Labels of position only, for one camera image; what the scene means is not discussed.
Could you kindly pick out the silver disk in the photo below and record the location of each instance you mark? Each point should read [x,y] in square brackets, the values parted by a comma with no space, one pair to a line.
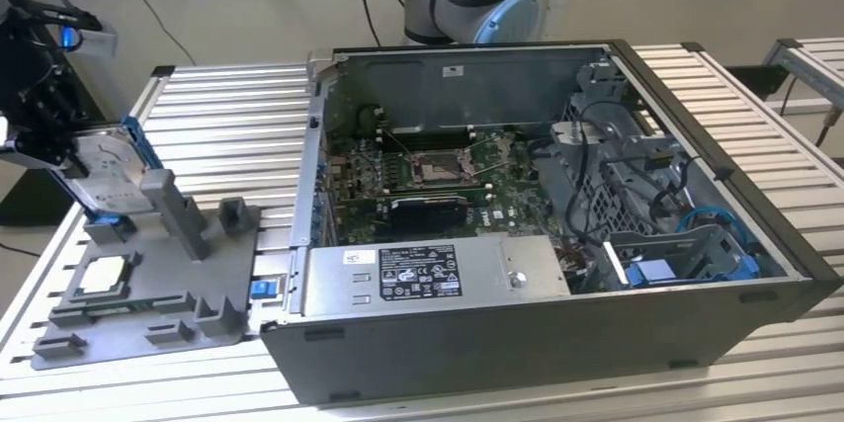
[112,170]

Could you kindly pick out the blue disk bay pad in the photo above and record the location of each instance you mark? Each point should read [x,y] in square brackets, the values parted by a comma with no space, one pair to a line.
[649,274]

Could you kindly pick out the black floor mat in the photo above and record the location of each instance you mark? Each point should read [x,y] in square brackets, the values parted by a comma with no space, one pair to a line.
[26,199]

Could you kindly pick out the silver CPU chip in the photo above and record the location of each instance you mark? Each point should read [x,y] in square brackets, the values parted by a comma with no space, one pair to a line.
[101,276]

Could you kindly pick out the green RAM stick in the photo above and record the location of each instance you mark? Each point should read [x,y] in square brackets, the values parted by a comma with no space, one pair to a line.
[132,304]

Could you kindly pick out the grey plastic parts rack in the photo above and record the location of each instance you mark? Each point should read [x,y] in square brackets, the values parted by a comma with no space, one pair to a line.
[164,293]

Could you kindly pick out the blue case latch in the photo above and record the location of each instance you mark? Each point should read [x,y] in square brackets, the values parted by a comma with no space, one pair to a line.
[261,289]

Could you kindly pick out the thin metal locking lever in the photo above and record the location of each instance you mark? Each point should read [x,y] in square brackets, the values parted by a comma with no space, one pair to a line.
[400,141]

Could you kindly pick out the grey power supply unit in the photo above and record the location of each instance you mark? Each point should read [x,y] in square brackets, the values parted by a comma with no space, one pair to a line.
[329,283]

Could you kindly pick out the CPU socket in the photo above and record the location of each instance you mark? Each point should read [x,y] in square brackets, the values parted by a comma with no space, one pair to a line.
[432,167]

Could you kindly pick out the black graphics card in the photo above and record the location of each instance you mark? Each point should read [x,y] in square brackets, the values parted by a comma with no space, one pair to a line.
[425,217]

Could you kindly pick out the green motherboard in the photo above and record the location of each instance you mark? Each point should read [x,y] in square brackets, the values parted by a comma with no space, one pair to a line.
[520,199]

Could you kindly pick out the black open PC case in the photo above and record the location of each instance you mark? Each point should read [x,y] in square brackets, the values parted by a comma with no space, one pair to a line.
[494,358]

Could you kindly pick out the grey metal drive cage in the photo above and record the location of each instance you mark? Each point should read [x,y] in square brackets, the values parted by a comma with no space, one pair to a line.
[620,204]

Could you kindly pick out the metal slat side table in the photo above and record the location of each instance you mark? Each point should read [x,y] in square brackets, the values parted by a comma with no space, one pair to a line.
[813,59]

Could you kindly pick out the wrist camera with white box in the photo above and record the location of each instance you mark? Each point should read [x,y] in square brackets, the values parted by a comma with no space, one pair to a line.
[98,44]

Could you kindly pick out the grey disk bay bracket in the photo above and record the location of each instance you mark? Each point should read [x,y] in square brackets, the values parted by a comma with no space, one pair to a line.
[685,239]

